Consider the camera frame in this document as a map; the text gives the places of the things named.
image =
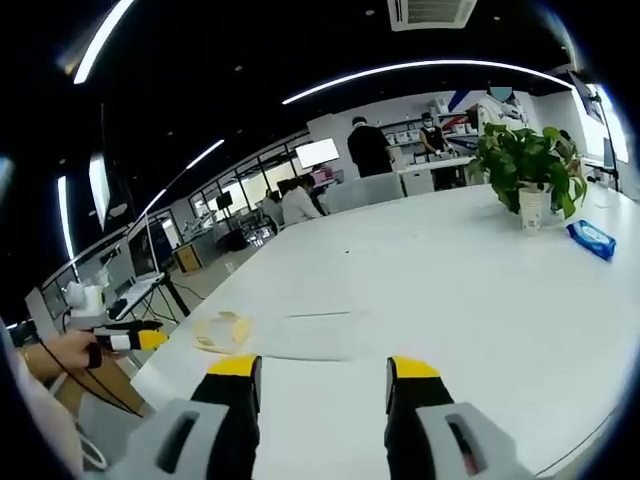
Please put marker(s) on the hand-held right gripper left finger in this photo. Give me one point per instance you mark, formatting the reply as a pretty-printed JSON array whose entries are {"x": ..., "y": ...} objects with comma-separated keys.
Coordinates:
[{"x": 225, "y": 425}]

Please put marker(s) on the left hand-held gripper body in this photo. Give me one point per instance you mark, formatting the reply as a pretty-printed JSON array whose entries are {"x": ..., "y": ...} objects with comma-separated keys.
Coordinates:
[{"x": 85, "y": 300}]

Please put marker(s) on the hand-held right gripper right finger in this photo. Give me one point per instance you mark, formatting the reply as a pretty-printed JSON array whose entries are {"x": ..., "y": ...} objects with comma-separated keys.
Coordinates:
[{"x": 415, "y": 425}]

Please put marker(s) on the person's left hand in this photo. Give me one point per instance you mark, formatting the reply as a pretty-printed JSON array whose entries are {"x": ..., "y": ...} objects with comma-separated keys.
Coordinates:
[{"x": 60, "y": 352}]

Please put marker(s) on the large brown cardboard box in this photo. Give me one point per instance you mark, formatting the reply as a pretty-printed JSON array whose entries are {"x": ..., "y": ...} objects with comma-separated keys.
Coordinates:
[{"x": 107, "y": 385}]

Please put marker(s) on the black tripod stand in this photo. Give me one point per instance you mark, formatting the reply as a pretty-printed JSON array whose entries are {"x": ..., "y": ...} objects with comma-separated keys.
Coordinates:
[{"x": 172, "y": 297}]

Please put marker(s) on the laptop on stand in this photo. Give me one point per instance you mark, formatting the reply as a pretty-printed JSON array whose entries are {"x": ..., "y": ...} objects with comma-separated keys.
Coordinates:
[{"x": 142, "y": 255}]

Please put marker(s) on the yellowish clear plastic piece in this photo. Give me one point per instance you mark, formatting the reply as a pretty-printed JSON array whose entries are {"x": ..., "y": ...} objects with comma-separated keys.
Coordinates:
[{"x": 222, "y": 332}]

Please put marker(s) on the small brown cardboard box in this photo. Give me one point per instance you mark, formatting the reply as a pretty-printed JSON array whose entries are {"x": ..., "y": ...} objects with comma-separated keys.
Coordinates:
[{"x": 186, "y": 259}]

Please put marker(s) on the hanging display screen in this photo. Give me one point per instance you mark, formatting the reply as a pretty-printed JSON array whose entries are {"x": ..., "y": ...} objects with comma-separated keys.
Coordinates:
[{"x": 100, "y": 192}]

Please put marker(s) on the clear plastic sheet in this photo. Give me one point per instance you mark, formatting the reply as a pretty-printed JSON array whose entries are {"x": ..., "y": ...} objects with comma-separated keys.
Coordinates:
[{"x": 320, "y": 335}]

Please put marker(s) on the small dark monitor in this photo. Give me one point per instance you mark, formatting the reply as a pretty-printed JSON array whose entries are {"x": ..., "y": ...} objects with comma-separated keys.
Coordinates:
[{"x": 225, "y": 200}]

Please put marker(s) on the short ceiling light strip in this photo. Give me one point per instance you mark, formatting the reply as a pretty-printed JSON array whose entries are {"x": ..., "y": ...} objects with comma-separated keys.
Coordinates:
[{"x": 206, "y": 153}]

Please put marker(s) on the white paper cup pot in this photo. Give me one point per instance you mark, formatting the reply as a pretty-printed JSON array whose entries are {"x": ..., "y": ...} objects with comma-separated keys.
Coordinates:
[{"x": 531, "y": 212}]

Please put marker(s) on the white counter cabinet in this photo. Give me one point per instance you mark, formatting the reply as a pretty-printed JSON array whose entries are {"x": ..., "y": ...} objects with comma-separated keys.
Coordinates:
[{"x": 430, "y": 175}]

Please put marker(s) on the blue wet wipes pack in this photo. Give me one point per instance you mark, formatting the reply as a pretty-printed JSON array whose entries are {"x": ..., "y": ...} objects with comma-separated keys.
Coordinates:
[{"x": 592, "y": 240}]

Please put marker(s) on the bright white screen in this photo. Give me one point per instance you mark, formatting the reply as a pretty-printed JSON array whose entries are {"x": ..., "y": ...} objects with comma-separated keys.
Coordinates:
[{"x": 316, "y": 153}]

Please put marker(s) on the straight ceiling light strip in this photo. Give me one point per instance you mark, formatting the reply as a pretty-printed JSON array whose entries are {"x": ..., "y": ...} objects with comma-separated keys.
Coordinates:
[{"x": 102, "y": 40}]

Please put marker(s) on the green potted plant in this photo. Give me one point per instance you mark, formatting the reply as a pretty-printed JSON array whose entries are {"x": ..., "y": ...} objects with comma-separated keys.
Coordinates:
[{"x": 525, "y": 160}]

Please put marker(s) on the monitor on black pole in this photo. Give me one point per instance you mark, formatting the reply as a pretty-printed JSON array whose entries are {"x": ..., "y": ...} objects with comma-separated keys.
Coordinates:
[{"x": 602, "y": 135}]

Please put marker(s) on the long curved ceiling light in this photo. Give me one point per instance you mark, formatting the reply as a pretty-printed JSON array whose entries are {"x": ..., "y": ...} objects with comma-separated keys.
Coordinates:
[{"x": 425, "y": 65}]

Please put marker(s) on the ceiling air conditioner vent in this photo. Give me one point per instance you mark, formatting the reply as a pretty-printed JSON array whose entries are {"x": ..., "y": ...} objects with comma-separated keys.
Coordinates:
[{"x": 430, "y": 14}]

